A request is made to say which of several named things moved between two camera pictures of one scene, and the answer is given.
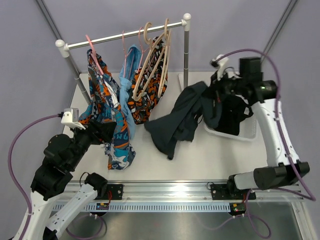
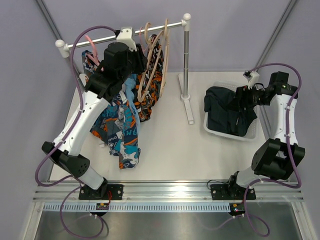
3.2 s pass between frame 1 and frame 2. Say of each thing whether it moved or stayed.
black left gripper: moved
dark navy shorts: moved
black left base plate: stayed
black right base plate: stayed
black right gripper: moved
